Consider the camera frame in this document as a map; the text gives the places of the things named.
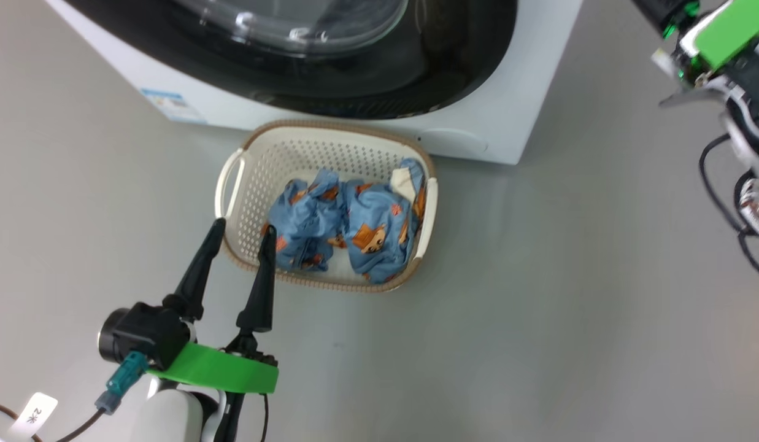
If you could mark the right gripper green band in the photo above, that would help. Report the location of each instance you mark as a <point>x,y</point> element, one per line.
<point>729,31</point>

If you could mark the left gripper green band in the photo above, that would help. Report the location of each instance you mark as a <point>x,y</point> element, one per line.
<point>219,368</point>

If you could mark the blue bear-print garment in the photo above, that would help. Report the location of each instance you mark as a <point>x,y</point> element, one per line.
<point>305,215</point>

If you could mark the blue fox-print garment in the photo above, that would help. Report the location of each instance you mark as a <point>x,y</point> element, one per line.
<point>379,215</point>

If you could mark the black glass washing machine door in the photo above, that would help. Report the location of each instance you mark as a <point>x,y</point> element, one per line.
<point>446,61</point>

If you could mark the cream perforated laundry basket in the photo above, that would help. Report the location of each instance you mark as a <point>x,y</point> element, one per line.
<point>293,153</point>

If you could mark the white front-load washing machine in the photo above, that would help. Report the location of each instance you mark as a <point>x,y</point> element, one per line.
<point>508,123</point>

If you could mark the blue energy label sticker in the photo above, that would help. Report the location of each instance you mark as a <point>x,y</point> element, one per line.
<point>170,105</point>

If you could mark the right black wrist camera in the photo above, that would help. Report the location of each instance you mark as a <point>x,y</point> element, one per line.
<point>661,12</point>

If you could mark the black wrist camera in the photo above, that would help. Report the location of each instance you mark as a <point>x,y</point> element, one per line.
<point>661,12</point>
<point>146,334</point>

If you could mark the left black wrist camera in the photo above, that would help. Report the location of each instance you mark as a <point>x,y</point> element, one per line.
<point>146,334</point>

